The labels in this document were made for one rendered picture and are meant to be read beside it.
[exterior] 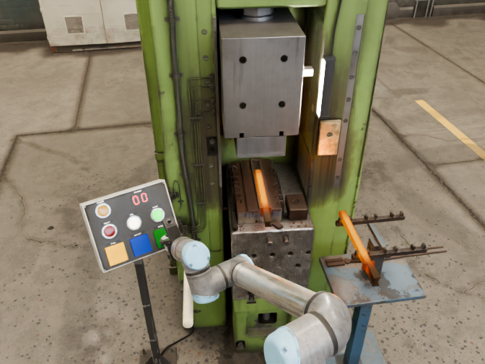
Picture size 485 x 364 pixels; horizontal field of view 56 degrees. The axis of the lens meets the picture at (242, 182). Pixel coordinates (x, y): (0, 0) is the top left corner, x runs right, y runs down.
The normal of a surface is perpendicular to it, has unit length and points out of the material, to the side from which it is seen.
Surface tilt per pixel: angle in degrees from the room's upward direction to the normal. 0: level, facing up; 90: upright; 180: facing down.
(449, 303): 0
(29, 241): 0
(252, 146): 90
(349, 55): 90
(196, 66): 90
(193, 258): 55
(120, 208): 60
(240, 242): 90
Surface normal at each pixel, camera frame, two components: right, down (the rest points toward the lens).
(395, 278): 0.00, -0.82
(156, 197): 0.44, 0.03
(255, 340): 0.09, 0.57
